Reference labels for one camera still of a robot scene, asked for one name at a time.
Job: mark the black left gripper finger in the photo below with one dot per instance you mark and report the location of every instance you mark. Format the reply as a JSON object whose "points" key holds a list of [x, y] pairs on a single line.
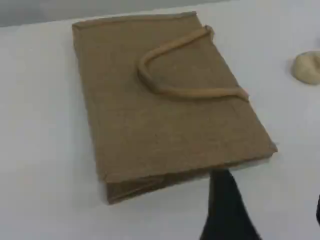
{"points": [[225, 212], [319, 203]]}

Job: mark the brown jute tote bag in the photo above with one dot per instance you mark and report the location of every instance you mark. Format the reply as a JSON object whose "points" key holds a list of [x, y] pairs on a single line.
{"points": [[150, 120]]}

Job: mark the round pale egg yolk pastry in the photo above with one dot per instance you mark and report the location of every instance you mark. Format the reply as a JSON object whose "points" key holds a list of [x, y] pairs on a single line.
{"points": [[307, 67]]}

